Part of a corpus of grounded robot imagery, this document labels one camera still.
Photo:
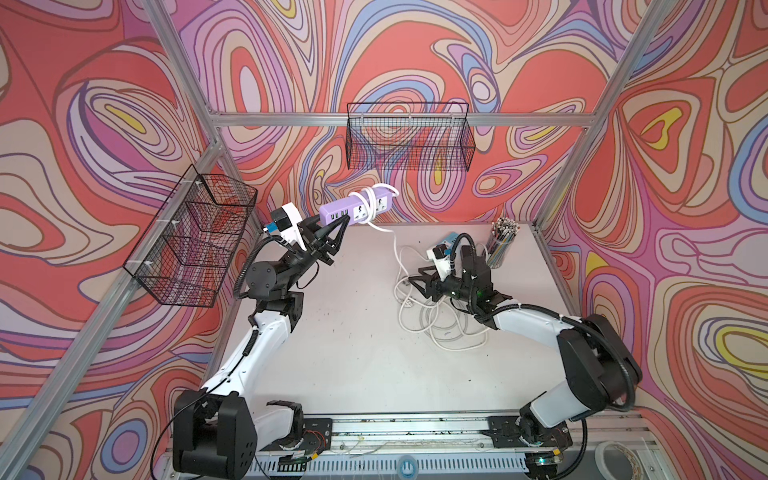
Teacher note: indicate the aluminium frame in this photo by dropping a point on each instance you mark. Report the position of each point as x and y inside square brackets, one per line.
[97, 127]

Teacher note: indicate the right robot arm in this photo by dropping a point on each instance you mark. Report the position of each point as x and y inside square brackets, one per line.
[600, 373]

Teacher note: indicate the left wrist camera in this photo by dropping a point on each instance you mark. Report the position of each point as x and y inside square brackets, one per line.
[284, 226]

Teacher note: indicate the metal cup of pens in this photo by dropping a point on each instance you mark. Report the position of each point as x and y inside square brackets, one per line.
[503, 232]

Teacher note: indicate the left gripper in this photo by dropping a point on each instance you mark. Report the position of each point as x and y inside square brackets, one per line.
[316, 250]

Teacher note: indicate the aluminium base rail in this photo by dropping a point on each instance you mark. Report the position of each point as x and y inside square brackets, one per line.
[428, 445]

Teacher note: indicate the blue power strip with cord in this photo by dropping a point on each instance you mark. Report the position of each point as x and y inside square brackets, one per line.
[443, 322]

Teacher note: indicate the black wire basket left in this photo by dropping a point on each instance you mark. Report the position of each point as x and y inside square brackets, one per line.
[183, 258]

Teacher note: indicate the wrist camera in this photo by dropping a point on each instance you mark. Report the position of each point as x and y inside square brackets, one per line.
[284, 226]
[443, 258]

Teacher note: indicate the black wire basket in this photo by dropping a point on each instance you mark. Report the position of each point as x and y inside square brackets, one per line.
[409, 136]
[183, 258]

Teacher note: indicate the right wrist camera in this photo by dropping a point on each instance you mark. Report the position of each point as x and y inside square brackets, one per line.
[443, 258]

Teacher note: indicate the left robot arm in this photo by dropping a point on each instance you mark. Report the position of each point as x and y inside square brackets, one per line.
[217, 430]

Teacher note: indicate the purple power strip with cord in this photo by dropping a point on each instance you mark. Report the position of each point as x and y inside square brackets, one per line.
[363, 208]

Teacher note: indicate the black wire basket back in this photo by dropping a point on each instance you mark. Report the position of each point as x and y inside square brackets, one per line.
[409, 136]

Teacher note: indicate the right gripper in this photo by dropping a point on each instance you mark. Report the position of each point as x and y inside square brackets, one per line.
[435, 288]

